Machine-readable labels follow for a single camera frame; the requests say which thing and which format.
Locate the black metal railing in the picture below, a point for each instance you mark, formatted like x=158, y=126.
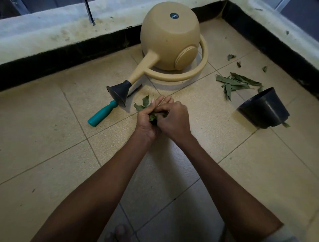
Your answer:
x=89, y=12

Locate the small black plastic pot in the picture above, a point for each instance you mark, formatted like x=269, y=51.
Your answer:
x=264, y=109

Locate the person's left forearm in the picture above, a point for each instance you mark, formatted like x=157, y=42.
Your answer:
x=87, y=199

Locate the person's right hand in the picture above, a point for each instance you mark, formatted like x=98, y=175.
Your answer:
x=177, y=122

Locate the person's left hand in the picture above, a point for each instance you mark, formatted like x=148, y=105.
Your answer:
x=143, y=124

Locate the person's left foot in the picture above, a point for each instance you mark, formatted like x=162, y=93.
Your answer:
x=118, y=234

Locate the person's right forearm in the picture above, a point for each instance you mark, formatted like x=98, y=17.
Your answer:
x=236, y=199

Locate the person's grey shirt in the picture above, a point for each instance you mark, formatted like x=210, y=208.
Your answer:
x=281, y=235

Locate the beige plastic watering can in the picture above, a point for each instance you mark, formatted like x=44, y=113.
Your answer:
x=169, y=37

